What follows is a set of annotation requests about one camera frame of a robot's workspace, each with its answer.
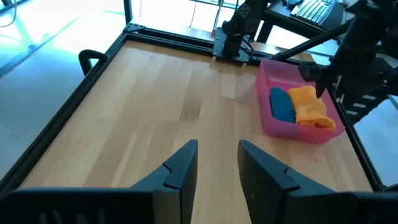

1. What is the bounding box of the black desk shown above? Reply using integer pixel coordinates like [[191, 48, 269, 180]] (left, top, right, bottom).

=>
[[256, 0, 354, 44]]

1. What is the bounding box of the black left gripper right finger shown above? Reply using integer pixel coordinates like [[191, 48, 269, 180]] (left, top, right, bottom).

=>
[[237, 139, 336, 224]]

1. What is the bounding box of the black aluminium table frame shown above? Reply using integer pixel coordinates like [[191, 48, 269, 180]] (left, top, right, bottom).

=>
[[0, 0, 398, 195]]

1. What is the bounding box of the pink plastic basket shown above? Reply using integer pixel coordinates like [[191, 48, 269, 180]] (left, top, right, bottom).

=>
[[255, 58, 346, 146]]

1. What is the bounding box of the black frame handle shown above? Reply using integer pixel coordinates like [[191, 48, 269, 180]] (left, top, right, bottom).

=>
[[78, 49, 109, 77]]

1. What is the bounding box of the black keyboard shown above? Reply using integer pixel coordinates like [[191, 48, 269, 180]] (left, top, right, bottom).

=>
[[290, 0, 339, 26]]

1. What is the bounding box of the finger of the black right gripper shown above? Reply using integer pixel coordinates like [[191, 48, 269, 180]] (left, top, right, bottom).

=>
[[315, 79, 328, 99]]

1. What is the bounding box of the orange microfiber towel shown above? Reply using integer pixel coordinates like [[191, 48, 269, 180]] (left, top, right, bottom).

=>
[[287, 85, 337, 131]]

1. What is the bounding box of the blue microfiber towel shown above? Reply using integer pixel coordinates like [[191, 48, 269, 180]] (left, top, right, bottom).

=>
[[268, 86, 297, 124]]

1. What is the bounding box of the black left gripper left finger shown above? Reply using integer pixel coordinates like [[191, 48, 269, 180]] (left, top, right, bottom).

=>
[[130, 139, 199, 224]]

